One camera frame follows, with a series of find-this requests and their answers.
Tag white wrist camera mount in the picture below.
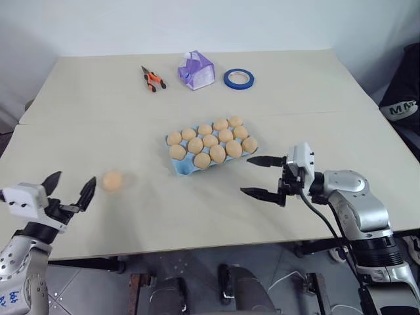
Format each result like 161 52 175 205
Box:
287 141 317 193
0 182 50 230

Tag blue tape roll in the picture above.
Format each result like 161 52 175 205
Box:
223 68 256 91

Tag white floor cable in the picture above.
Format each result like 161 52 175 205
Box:
266 270 303 293

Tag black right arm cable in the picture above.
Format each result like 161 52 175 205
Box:
297 192 377 315

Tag orange black pliers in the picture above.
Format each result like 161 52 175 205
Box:
140 65 167 93

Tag rusty metal table leg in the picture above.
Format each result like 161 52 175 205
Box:
304 271 333 315
128 272 152 315

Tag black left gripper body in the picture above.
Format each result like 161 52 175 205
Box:
45 197 80 228

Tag white sneaker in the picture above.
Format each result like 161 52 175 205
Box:
401 234 420 265
328 245 350 264

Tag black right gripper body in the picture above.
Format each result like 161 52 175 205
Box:
277 156 305 208

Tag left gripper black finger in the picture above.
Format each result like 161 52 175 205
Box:
40 171 63 200
76 176 97 214

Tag black garment with white print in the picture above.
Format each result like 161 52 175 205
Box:
378 42 420 160

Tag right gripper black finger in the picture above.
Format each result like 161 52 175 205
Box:
246 156 287 169
240 186 281 205

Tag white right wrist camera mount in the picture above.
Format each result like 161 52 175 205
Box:
287 141 317 193

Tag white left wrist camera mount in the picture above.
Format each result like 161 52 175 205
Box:
0 182 50 230

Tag black table frame bar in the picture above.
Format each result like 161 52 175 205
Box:
296 238 349 258
48 256 127 274

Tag dark rounded shape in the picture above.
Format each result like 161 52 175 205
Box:
153 276 198 315
217 263 277 315

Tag blue egg carton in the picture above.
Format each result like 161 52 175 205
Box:
163 118 261 177

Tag purple tissue pack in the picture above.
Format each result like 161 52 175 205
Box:
177 49 217 91

